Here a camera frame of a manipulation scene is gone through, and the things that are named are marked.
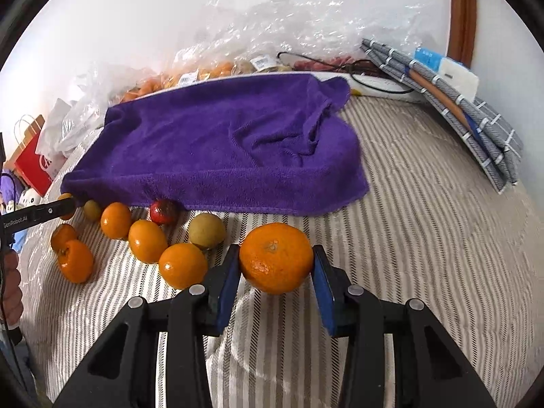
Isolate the large orange mandarin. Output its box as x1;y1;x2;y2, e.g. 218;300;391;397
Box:
239;223;313;295

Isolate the person's left hand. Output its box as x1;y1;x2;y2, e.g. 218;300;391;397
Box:
3;251;24;328

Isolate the small orange behind finger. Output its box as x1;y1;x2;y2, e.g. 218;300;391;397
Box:
50;224;79;253

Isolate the orange mandarin far left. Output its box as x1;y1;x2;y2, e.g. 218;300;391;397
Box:
58;192;77;221

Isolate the red paper shopping bag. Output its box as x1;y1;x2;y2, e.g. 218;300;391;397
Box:
14;115;66;197

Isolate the orange mandarin front left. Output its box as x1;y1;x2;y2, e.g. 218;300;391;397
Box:
57;239;94;284

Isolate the green round fruit left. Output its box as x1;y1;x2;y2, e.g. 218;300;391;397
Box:
83;200;102;222

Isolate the green round fruit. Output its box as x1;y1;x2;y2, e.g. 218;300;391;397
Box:
188;213;226;250
83;200;102;222

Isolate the orange mandarin middle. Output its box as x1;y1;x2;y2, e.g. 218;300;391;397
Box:
101;202;132;239

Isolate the grey plastic bag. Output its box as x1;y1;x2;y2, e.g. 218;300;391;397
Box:
36;97;108;159

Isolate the orange tomato right front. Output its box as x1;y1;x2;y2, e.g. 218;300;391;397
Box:
158;243;208;290

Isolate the orange tomato oval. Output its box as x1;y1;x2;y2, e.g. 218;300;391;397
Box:
128;219;168;264

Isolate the red cherry tomato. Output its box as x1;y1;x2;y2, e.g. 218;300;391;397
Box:
149;199;179;226

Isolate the green round fruit right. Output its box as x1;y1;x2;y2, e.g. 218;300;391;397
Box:
188;213;226;250

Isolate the grey checkered folded cloth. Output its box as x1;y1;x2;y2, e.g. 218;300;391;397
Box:
360;38;524;192

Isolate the purple towel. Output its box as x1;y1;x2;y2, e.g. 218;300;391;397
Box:
61;74;369;216

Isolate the blue white box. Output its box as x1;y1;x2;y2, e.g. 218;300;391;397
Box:
414;47;479;102

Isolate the clear plastic bag of fruit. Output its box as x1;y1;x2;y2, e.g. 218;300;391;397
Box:
118;0;427;102

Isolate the black cable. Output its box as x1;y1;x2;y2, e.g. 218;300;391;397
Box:
276;51;416;95

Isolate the brown wooden door frame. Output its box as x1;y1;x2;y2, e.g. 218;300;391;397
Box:
447;0;478;68

